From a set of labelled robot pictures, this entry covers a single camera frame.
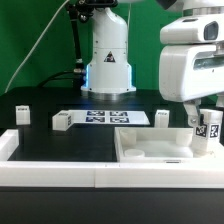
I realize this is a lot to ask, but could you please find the white tag base sheet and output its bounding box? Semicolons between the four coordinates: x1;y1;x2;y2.
62;110;150;125

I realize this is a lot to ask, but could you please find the black cable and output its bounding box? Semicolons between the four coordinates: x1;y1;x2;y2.
36;69;88;88

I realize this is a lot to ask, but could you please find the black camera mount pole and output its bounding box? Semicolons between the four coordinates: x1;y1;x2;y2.
65;0;118;89

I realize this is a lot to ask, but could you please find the white square tabletop part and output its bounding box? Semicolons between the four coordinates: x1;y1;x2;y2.
114;127;224;163

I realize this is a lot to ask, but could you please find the white U-shaped fence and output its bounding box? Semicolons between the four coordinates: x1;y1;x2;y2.
0;129;224;188

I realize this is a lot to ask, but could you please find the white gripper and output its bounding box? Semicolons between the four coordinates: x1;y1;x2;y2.
159;14;224;127

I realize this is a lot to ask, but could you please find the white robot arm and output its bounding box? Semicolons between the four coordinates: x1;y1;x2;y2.
82;0;224;127

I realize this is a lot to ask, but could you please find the white cable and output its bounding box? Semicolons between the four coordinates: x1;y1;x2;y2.
3;0;71;95

